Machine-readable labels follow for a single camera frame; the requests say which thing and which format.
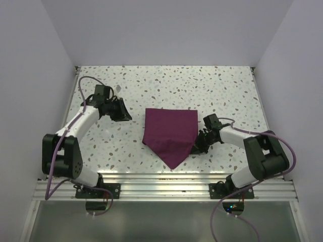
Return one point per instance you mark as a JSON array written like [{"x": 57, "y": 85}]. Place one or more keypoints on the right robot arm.
[{"x": 265, "y": 155}]

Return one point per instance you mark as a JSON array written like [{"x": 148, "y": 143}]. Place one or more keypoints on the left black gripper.
[{"x": 123, "y": 114}]

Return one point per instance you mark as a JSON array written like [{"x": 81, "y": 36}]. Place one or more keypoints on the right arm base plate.
[{"x": 220, "y": 190}]

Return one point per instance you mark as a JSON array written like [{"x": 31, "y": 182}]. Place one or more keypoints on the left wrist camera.
[{"x": 117, "y": 90}]

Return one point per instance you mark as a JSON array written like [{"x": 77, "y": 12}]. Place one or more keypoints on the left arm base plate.
[{"x": 111, "y": 190}]

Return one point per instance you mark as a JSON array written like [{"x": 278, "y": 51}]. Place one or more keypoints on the purple cloth drape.
[{"x": 170, "y": 134}]

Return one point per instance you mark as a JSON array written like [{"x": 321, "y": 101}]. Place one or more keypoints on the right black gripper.
[{"x": 195, "y": 149}]

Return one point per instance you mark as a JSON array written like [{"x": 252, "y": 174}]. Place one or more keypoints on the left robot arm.
[{"x": 61, "y": 154}]

